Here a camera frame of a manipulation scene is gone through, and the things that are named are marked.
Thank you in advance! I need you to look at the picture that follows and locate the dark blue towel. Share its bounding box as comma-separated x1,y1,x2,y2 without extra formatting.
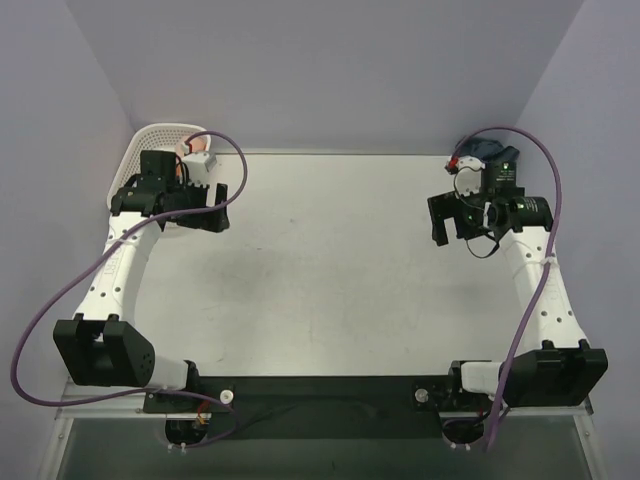
454,137,520,163

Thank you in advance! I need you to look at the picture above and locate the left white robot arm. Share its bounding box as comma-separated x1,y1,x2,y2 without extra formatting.
53,150,216,412

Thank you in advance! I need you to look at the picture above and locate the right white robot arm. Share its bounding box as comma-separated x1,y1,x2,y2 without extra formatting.
427,156,608,410

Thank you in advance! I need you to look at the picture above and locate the rolled orange towel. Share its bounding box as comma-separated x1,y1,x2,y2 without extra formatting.
175,136,208,157

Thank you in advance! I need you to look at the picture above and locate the white perforated plastic basket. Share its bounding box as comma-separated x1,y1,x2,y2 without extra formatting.
106,123,217,209

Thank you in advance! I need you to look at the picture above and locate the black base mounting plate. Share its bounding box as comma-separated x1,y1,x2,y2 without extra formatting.
143,375,492,444

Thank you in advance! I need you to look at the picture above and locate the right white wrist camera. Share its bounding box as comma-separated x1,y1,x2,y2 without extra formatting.
445,155,485,196

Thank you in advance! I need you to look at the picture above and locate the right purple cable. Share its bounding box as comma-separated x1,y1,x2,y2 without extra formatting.
452,125,562,454

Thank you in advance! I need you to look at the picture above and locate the purple cable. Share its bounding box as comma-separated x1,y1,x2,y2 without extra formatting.
8,130,249,449
452,125,562,454

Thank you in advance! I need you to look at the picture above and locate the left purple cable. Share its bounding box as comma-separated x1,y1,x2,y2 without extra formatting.
8,130,249,449

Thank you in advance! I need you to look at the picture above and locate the aluminium frame rail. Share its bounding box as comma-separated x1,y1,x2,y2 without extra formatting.
39,398,607,479

